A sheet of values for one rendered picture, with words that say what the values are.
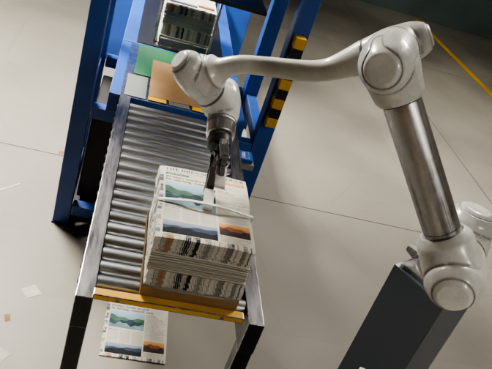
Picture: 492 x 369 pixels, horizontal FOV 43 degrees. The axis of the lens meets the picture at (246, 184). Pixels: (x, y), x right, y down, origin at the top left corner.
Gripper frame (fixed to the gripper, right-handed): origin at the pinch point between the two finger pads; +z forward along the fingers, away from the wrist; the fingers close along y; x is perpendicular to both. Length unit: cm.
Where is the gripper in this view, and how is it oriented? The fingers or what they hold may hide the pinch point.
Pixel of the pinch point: (213, 195)
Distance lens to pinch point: 176.2
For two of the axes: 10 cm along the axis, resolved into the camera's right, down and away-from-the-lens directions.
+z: -0.7, 8.5, -5.2
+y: -3.0, 4.8, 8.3
